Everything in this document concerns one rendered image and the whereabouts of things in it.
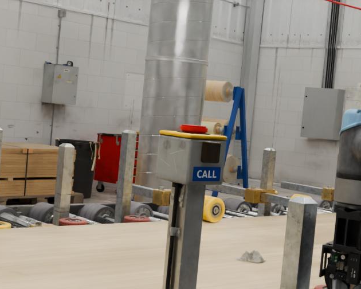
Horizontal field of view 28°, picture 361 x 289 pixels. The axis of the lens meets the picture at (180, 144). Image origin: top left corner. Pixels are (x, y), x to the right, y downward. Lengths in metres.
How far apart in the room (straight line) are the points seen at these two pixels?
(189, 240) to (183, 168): 0.11
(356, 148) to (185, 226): 0.30
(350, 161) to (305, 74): 10.88
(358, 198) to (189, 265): 0.29
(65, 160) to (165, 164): 1.18
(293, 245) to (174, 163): 0.31
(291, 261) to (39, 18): 8.50
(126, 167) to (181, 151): 1.32
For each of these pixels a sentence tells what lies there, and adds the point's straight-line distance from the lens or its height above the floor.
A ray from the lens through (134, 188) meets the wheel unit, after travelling 2.57.
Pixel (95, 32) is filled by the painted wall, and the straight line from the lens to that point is 10.14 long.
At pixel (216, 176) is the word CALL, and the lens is 1.01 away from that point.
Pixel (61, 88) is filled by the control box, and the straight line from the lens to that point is 9.49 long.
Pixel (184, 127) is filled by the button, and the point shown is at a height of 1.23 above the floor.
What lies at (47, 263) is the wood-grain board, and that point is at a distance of 1.57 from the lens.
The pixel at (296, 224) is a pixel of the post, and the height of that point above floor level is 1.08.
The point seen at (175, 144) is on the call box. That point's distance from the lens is 1.00.
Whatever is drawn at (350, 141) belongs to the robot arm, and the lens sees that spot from 1.15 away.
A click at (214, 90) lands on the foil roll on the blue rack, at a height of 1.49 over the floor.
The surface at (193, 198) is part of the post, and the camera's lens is 1.01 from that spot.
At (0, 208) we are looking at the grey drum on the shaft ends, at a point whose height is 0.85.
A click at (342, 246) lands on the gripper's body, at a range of 1.15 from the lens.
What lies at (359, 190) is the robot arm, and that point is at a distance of 1.15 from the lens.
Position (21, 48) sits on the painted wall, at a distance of 9.39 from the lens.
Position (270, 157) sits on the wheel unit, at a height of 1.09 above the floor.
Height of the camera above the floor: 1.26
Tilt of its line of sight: 3 degrees down
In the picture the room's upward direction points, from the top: 5 degrees clockwise
